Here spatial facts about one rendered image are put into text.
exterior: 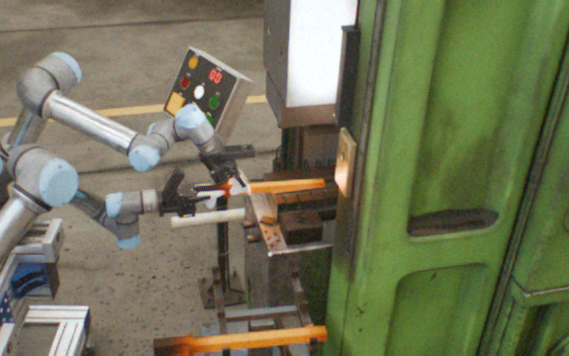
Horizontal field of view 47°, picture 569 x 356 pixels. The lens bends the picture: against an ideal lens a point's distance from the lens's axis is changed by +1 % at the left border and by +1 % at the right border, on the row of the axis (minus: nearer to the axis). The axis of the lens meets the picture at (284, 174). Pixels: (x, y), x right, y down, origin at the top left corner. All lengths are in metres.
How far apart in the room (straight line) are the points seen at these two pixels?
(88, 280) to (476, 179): 2.10
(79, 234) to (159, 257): 0.47
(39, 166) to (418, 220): 1.02
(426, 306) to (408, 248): 0.33
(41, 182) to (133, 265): 1.65
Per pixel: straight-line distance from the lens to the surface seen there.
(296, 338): 1.63
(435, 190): 1.80
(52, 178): 1.80
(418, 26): 1.47
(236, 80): 2.41
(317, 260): 2.09
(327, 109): 1.95
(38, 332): 2.88
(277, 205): 2.10
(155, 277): 3.31
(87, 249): 3.53
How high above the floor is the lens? 2.24
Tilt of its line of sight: 34 degrees down
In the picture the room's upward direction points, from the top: 3 degrees clockwise
